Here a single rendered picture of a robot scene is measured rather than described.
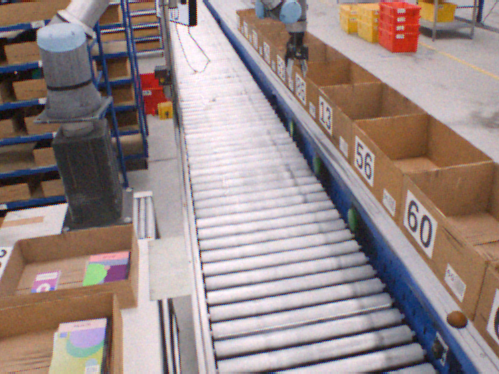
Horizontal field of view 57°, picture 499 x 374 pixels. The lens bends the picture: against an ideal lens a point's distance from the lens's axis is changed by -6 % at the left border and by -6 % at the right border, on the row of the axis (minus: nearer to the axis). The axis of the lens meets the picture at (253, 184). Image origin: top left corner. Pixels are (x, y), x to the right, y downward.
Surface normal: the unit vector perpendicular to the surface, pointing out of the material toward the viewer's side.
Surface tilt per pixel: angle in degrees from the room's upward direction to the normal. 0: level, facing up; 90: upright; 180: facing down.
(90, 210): 90
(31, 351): 1
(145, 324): 0
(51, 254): 89
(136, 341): 0
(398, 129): 89
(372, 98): 90
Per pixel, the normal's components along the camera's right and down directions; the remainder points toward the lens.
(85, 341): -0.06, -0.87
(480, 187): 0.15, 0.46
